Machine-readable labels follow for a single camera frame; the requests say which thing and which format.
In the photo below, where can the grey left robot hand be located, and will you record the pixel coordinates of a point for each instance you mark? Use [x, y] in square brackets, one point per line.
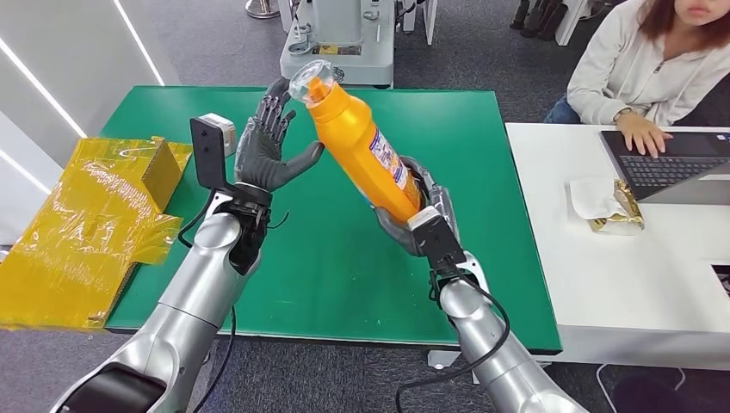
[262, 154]

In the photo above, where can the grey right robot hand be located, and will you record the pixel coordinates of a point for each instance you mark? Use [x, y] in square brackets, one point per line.
[442, 196]

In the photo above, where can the orange detergent bottle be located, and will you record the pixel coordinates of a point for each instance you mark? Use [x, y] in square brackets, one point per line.
[356, 142]

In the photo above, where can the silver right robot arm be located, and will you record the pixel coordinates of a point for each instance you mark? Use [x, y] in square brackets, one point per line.
[502, 359]

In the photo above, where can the green table mat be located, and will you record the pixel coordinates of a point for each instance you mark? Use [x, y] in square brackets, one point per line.
[342, 273]

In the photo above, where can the grey machine base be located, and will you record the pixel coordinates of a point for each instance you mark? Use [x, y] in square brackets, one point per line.
[353, 62]

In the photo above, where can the chrome stand base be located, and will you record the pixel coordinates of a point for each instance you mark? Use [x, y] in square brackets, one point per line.
[261, 10]

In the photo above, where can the white paper napkin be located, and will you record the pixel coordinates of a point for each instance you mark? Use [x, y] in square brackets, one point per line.
[590, 196]

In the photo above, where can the white table foot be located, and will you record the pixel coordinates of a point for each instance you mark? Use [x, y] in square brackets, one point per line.
[442, 359]

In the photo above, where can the gold foil wrapper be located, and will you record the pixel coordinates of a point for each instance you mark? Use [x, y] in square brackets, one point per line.
[627, 214]

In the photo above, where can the black boots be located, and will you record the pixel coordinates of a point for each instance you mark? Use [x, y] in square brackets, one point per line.
[536, 20]

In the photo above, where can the yellow taped cardboard box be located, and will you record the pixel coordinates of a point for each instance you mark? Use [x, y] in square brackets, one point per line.
[74, 245]

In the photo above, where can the person's hand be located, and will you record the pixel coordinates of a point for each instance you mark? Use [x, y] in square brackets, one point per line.
[641, 134]

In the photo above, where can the white cabinet panel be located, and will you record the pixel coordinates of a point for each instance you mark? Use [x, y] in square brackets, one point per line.
[570, 23]

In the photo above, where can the person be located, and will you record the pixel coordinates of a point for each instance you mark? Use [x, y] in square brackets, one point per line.
[621, 68]

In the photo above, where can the white desk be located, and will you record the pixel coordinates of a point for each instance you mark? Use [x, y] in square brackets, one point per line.
[644, 285]

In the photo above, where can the dark grey laptop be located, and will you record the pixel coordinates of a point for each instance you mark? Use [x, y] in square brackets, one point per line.
[661, 165]

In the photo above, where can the black patterned pad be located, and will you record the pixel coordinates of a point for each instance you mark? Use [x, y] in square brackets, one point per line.
[722, 279]

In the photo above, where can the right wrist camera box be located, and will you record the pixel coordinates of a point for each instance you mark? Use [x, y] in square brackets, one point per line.
[436, 236]

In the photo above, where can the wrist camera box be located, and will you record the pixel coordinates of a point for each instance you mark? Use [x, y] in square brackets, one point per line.
[208, 148]
[436, 236]

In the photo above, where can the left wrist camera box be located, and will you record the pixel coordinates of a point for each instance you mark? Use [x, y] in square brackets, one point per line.
[208, 148]

